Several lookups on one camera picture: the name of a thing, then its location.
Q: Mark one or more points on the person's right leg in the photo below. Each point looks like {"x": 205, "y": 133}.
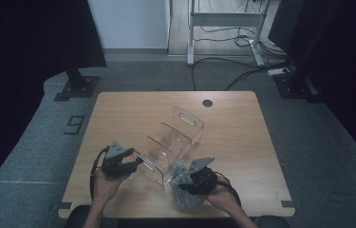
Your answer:
{"x": 273, "y": 222}

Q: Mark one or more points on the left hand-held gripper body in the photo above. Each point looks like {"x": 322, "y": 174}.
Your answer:
{"x": 114, "y": 164}

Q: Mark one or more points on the dark curtain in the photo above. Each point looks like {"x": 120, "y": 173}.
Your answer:
{"x": 340, "y": 63}
{"x": 23, "y": 63}

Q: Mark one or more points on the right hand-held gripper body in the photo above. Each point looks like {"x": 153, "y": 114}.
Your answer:
{"x": 205, "y": 182}

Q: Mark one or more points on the person's right hand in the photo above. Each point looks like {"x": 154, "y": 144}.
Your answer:
{"x": 224, "y": 199}

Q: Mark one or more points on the white desk frame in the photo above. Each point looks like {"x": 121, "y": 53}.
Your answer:
{"x": 226, "y": 19}

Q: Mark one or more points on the clear acrylic divided organizer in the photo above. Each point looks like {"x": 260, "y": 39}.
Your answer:
{"x": 172, "y": 142}

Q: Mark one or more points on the white power strip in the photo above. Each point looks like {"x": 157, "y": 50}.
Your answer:
{"x": 278, "y": 71}

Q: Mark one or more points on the person's leg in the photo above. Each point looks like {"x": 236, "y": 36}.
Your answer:
{"x": 273, "y": 222}
{"x": 76, "y": 218}

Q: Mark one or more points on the black stand base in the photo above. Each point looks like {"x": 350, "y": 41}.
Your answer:
{"x": 79, "y": 87}
{"x": 292, "y": 87}

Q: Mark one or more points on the person's left leg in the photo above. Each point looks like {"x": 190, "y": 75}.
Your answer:
{"x": 76, "y": 218}

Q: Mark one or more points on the grey fluffy cloth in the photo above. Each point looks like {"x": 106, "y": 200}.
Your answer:
{"x": 185, "y": 201}

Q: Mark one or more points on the person's left hand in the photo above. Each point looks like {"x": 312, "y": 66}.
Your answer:
{"x": 106, "y": 190}

